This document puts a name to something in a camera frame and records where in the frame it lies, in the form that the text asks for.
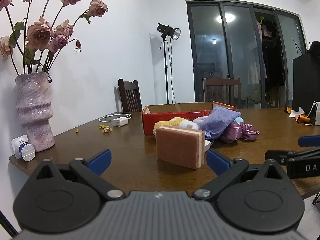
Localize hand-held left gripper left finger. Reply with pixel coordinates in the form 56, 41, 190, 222
30, 149, 126, 201

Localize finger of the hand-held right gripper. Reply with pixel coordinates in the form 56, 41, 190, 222
298, 135, 320, 147
265, 147, 320, 166

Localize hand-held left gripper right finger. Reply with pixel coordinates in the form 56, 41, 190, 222
192, 149, 290, 202

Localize purple towel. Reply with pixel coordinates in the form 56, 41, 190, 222
199, 106, 242, 140

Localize brown layered sponge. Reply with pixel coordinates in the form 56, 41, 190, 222
155, 126, 206, 170

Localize white plush toy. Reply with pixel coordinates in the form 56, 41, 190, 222
180, 120, 200, 130

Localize red cardboard box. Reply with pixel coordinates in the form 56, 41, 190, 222
141, 102, 237, 136

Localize yellow plush toy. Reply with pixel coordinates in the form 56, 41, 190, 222
153, 117, 188, 133

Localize orange white wrappers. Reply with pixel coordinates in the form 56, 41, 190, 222
284, 106, 313, 126

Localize white bottle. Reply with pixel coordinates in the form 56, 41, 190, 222
311, 101, 320, 126

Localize dried petal scraps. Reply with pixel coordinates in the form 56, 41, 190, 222
75, 124, 113, 134

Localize dark wooden chair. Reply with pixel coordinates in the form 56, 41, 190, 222
118, 79, 143, 113
202, 77, 242, 109

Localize white and blue plug device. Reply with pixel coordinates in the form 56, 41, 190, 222
19, 143, 35, 161

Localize pink textured vase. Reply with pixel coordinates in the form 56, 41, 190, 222
15, 71, 55, 152

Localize sliding glass door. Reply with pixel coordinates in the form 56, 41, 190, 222
185, 0, 308, 109

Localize studio light on stand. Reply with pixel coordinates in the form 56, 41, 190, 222
157, 23, 181, 104

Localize dried rose bouquet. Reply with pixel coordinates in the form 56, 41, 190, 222
0, 0, 109, 75

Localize white cable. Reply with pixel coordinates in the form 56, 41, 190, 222
98, 114, 132, 123

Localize white wall socket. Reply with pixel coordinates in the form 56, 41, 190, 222
11, 135, 29, 159

